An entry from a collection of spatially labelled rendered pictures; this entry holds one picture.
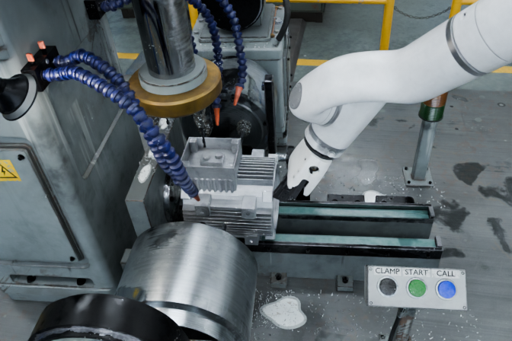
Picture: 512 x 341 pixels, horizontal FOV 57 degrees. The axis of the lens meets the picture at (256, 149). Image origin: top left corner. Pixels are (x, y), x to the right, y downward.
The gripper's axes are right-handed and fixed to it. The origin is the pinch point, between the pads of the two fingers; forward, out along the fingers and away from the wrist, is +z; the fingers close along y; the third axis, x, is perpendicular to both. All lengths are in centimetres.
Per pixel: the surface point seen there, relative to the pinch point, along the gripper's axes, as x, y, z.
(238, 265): 7.2, -20.9, 1.2
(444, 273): -25.7, -18.4, -14.0
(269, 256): -7.0, -1.1, 19.9
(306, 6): -47, 308, 81
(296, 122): -15, 62, 25
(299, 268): -15.4, -1.1, 20.0
